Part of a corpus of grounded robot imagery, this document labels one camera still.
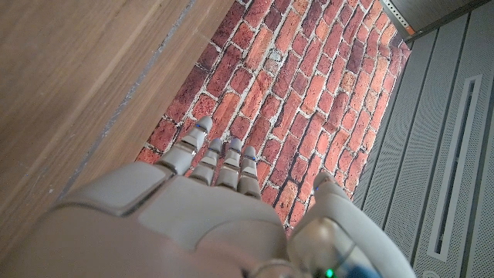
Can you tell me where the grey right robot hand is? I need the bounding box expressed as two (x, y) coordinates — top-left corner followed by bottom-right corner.
(0, 115), (418, 278)

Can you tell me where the red brick printed backdrop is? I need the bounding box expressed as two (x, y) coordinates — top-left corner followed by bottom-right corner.
(134, 0), (412, 236)

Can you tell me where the grey metal ceiling beam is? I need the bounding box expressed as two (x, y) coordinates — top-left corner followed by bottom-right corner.
(380, 0), (491, 42)

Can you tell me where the long ceiling slot vent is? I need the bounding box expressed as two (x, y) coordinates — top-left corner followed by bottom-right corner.
(426, 75), (483, 262)

